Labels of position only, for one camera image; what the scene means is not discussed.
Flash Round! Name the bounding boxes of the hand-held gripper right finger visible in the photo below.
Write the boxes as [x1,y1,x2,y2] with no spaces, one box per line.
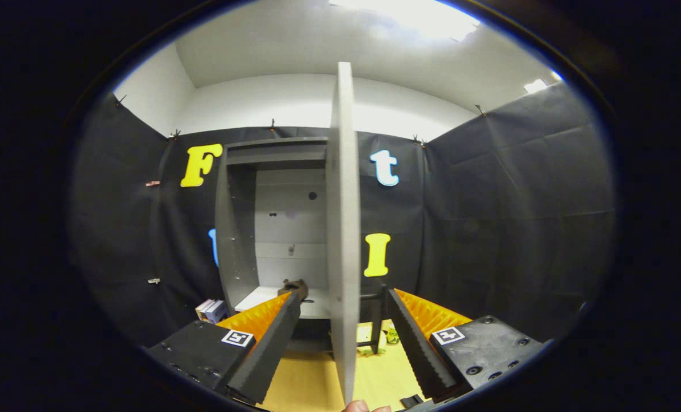
[387,287,548,404]

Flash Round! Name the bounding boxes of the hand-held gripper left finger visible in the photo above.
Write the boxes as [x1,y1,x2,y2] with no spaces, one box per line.
[146,291,302,406]

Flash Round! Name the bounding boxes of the brown fuzzy shoe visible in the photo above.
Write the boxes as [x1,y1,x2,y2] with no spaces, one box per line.
[278,279,310,303]

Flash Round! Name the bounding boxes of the grey shoe cabinet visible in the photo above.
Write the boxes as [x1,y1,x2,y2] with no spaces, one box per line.
[215,136,341,353]

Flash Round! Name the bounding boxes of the yellow plush toy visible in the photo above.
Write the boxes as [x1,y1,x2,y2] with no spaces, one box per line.
[358,323,401,357]

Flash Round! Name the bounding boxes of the blue paperback book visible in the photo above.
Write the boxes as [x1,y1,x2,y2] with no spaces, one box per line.
[205,300,228,325]

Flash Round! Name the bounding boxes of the black backdrop cloth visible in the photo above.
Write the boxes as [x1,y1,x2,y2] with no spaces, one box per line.
[69,83,615,350]

